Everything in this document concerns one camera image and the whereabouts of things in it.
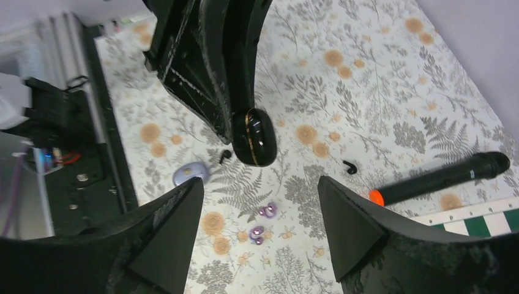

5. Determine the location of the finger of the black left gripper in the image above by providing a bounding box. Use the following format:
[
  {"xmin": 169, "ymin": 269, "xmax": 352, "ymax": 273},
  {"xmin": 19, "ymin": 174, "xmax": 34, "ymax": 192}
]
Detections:
[
  {"xmin": 223, "ymin": 0, "xmax": 271, "ymax": 122},
  {"xmin": 143, "ymin": 0, "xmax": 233, "ymax": 145}
]

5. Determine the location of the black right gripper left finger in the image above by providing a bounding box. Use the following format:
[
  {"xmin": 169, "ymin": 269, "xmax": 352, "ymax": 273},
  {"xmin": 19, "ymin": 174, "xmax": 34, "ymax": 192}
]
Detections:
[{"xmin": 1, "ymin": 177, "xmax": 204, "ymax": 293}]

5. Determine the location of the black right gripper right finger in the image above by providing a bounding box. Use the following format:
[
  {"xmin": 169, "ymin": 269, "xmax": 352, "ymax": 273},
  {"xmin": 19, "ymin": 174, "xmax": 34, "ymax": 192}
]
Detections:
[{"xmin": 318, "ymin": 176, "xmax": 518, "ymax": 293}]

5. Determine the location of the black wireless earbud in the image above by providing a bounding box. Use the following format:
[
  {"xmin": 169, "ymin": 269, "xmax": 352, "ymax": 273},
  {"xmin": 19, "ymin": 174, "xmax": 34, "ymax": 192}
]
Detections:
[
  {"xmin": 218, "ymin": 149, "xmax": 233, "ymax": 165},
  {"xmin": 342, "ymin": 160, "xmax": 358, "ymax": 175}
]

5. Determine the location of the lavender earbuds case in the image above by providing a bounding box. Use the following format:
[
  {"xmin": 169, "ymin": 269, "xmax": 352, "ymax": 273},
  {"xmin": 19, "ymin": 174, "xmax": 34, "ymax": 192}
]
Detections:
[{"xmin": 172, "ymin": 161, "xmax": 211, "ymax": 186}]

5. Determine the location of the purple earbud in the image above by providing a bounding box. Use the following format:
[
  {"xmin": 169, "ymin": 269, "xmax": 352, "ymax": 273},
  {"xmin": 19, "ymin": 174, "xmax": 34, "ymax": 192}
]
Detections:
[
  {"xmin": 258, "ymin": 202, "xmax": 277, "ymax": 219},
  {"xmin": 248, "ymin": 226, "xmax": 264, "ymax": 245}
]

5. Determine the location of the green white chessboard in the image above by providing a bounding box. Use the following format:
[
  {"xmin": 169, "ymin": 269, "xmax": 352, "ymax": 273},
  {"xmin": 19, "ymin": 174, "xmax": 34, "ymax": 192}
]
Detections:
[{"xmin": 412, "ymin": 197, "xmax": 518, "ymax": 238}]

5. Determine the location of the floral tablecloth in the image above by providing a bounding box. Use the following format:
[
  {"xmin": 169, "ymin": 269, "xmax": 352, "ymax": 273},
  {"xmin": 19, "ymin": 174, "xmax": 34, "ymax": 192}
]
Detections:
[{"xmin": 95, "ymin": 1, "xmax": 518, "ymax": 293}]

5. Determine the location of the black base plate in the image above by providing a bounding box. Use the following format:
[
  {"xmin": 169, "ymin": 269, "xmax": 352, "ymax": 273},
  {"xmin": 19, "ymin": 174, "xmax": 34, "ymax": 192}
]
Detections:
[{"xmin": 45, "ymin": 24, "xmax": 139, "ymax": 236}]

